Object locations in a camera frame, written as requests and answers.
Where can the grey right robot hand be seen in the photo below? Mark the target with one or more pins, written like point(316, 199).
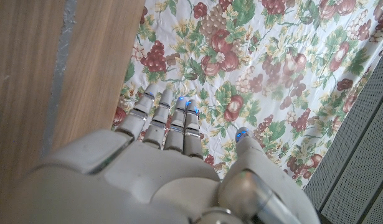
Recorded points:
point(147, 180)

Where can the fruit print backdrop cloth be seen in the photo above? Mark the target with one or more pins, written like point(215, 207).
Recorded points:
point(256, 77)

